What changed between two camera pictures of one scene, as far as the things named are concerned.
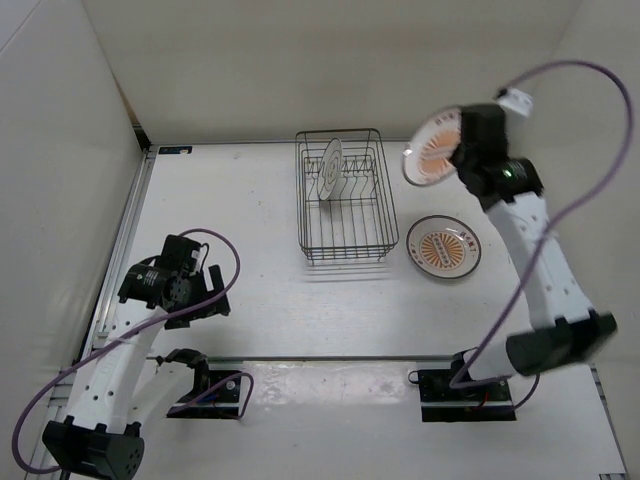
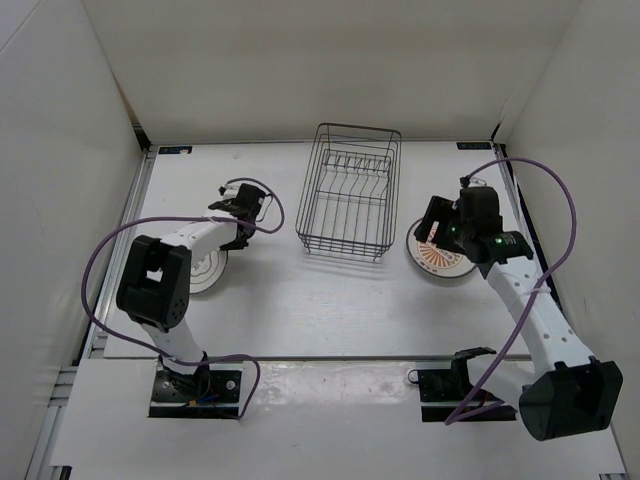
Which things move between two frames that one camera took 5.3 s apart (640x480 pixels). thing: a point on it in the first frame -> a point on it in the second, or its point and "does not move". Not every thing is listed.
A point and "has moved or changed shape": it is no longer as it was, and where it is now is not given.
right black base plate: x=440 y=402 does not move
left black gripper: x=198 y=277 -> x=234 y=245
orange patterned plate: x=431 y=146 -> x=433 y=258
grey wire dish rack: x=345 y=210 has moved or changed shape
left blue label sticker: x=174 y=150 does not move
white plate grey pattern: x=330 y=169 has moved or changed shape
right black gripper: x=506 y=134 -> x=439 y=210
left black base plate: x=222 y=403 does not move
